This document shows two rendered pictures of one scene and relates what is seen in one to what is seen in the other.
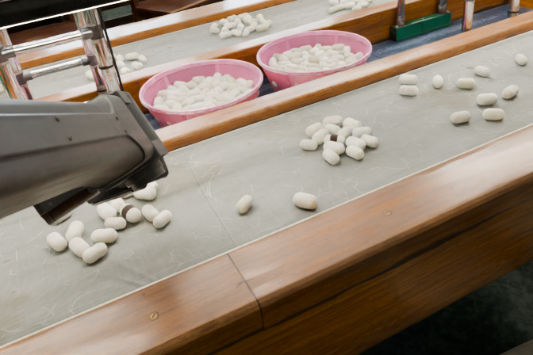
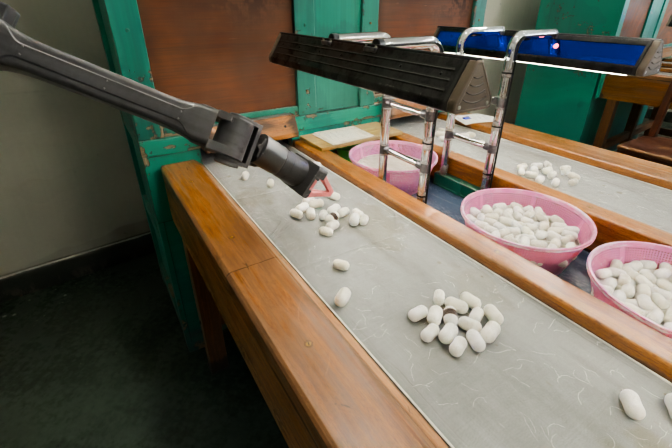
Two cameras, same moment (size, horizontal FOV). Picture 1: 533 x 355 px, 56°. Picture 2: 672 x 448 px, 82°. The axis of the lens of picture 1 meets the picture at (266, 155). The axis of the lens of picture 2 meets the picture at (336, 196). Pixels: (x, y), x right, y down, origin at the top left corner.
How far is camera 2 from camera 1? 0.70 m
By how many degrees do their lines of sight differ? 68
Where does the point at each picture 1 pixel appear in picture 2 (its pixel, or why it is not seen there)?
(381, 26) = not seen: outside the picture
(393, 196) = (334, 350)
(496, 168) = not seen: outside the picture
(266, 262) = (262, 274)
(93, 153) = (119, 102)
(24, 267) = (293, 198)
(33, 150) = (68, 76)
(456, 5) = not seen: outside the picture
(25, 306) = (264, 205)
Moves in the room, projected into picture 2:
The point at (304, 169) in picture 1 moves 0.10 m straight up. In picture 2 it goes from (399, 299) to (404, 248)
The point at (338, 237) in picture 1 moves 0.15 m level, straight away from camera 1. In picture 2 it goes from (281, 310) to (380, 309)
